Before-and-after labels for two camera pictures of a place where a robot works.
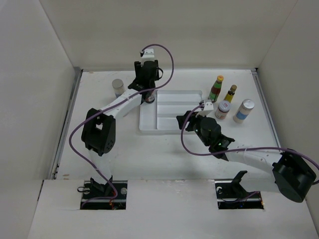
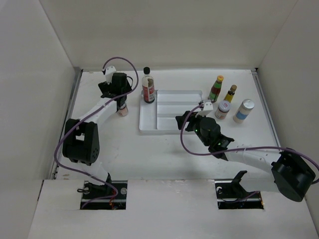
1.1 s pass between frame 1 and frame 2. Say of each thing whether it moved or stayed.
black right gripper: stayed
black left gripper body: moved
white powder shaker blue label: stayed
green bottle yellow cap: stayed
